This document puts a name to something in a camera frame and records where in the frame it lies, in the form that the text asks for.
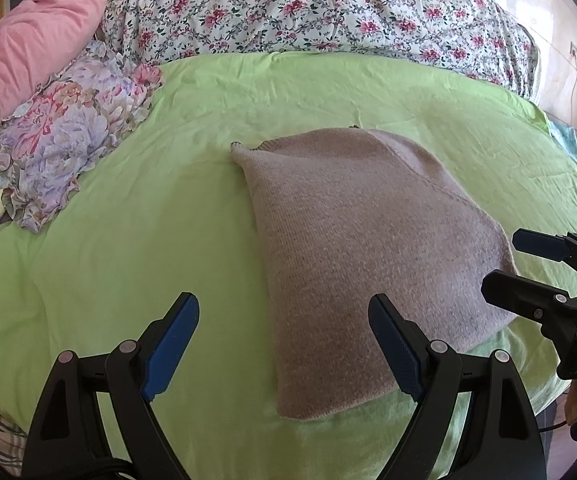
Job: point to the light blue cloth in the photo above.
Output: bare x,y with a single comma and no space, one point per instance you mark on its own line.
573,150

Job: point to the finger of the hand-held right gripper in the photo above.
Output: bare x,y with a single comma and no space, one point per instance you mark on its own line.
513,292
538,246

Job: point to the beige knit sweater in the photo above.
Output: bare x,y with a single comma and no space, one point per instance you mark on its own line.
358,260

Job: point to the purple floral pillow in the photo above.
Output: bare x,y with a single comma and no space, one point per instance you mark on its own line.
68,130

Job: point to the red floral quilt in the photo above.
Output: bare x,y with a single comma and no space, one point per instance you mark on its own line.
293,5

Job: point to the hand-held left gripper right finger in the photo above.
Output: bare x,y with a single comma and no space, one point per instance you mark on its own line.
396,347

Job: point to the green bed sheet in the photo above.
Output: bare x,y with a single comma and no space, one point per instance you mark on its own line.
143,210

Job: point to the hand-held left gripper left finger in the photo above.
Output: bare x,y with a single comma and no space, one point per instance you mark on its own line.
171,345

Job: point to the pink quilt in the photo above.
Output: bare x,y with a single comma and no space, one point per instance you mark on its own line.
33,35

